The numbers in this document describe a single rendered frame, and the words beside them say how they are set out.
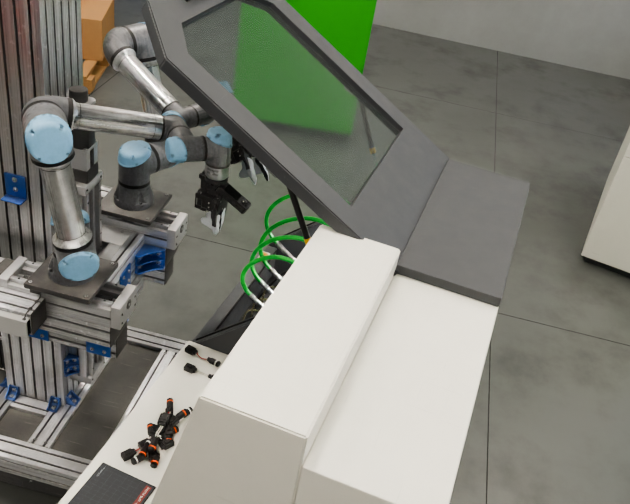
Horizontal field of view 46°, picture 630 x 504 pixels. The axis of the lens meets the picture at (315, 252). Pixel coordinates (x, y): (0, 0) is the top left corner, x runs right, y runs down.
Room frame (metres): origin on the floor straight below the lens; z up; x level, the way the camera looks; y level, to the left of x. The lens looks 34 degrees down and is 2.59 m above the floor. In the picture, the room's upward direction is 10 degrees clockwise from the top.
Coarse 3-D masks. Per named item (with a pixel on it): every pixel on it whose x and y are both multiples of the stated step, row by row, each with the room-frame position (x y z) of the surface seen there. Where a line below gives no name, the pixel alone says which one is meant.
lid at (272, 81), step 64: (192, 0) 2.07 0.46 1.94; (256, 0) 2.35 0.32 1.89; (192, 64) 1.80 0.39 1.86; (256, 64) 2.04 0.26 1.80; (320, 64) 2.29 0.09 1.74; (256, 128) 1.74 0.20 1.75; (320, 128) 1.97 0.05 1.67; (384, 128) 2.22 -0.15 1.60; (320, 192) 1.68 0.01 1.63; (384, 192) 1.87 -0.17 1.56
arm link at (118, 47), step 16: (112, 32) 2.48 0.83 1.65; (128, 32) 2.50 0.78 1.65; (112, 48) 2.42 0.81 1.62; (128, 48) 2.43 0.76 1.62; (112, 64) 2.40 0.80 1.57; (128, 64) 2.38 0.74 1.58; (144, 80) 2.34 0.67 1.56; (144, 96) 2.32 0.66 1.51; (160, 96) 2.29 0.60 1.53; (160, 112) 2.27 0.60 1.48; (176, 112) 2.24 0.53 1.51; (192, 112) 2.28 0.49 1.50
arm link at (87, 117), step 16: (48, 96) 1.86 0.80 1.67; (64, 112) 1.85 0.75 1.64; (80, 112) 1.89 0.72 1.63; (96, 112) 1.91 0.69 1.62; (112, 112) 1.94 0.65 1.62; (128, 112) 1.97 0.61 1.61; (80, 128) 1.89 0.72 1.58; (96, 128) 1.90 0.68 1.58; (112, 128) 1.92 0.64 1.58; (128, 128) 1.94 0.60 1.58; (144, 128) 1.97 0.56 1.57; (160, 128) 1.99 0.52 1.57
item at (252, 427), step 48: (336, 240) 1.59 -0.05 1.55; (288, 288) 1.36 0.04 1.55; (336, 288) 1.39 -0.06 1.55; (384, 288) 1.48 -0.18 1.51; (288, 336) 1.19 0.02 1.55; (336, 336) 1.22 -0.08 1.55; (240, 384) 1.03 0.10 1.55; (288, 384) 1.05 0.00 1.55; (336, 384) 1.11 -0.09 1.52; (192, 432) 0.98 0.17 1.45; (240, 432) 0.96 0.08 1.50; (288, 432) 0.94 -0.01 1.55; (192, 480) 0.98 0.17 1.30; (240, 480) 0.96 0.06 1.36; (288, 480) 0.93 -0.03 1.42
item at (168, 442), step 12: (168, 408) 1.42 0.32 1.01; (168, 420) 1.37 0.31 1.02; (156, 432) 1.33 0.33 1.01; (168, 432) 1.34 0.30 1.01; (144, 444) 1.29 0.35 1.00; (156, 444) 1.29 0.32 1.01; (168, 444) 1.31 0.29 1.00; (132, 456) 1.26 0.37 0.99; (144, 456) 1.25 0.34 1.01; (156, 456) 1.26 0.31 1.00
